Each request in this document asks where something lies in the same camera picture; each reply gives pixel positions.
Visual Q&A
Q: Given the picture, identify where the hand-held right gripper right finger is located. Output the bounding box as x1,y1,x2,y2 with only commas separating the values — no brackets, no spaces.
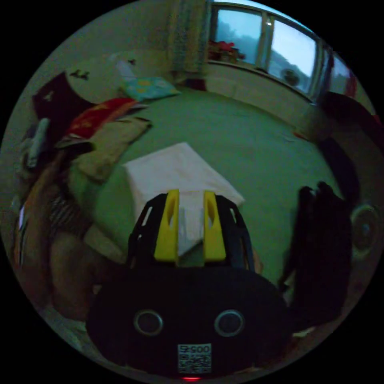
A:
204,190,226,261

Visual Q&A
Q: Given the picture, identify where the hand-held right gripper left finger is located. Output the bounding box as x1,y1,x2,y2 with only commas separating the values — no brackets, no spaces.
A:
154,188,180,261

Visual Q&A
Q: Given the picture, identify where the white short sleeve shirt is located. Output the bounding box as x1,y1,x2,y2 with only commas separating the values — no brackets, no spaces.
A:
122,142,245,257

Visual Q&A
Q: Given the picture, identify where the person's body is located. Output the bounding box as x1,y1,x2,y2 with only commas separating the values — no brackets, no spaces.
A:
48,223,130,324

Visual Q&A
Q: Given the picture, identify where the bed with green sheet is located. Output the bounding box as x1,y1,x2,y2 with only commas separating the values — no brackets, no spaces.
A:
61,86,346,286

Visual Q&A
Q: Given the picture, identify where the black garment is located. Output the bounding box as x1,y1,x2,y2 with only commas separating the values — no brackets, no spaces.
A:
278,181,354,331

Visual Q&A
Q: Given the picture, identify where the pile of clothes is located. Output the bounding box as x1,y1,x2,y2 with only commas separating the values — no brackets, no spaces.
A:
12,97,154,238

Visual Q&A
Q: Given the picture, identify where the blue pillow with yellow dots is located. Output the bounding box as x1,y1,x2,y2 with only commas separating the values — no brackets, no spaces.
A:
119,76,182,102

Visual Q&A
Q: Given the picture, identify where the plant with red flowers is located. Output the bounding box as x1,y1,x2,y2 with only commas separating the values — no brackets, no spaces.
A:
208,40,246,64

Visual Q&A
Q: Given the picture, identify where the pale patterned curtain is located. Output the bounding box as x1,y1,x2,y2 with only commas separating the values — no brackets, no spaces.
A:
166,0,211,82

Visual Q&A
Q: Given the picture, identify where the window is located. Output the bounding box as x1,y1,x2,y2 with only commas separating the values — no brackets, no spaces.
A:
209,1,358,103

